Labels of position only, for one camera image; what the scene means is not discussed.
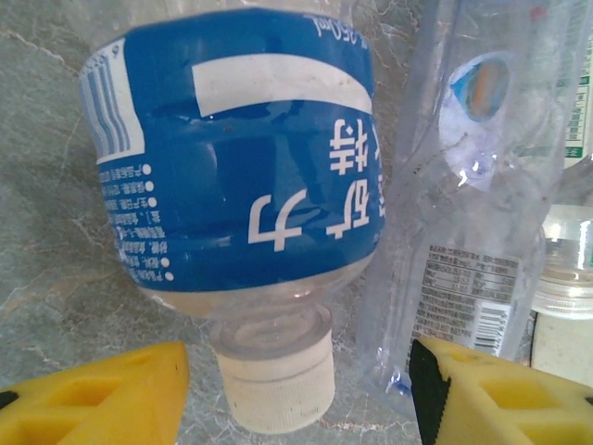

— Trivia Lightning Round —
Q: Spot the clear bottle small drop logo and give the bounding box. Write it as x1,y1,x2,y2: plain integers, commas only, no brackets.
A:
356,0,580,409

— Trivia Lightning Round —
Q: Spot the clear bottle green white cap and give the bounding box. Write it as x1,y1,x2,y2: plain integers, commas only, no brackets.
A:
527,0,593,325

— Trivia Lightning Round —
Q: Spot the squat bottle blue label white cap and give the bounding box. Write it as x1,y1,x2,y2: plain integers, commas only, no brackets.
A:
77,6,388,437

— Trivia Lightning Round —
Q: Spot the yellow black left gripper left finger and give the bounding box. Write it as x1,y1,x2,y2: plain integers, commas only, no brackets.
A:
0,340,191,445

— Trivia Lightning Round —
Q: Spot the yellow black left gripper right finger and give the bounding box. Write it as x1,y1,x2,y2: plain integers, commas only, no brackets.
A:
408,336,593,445

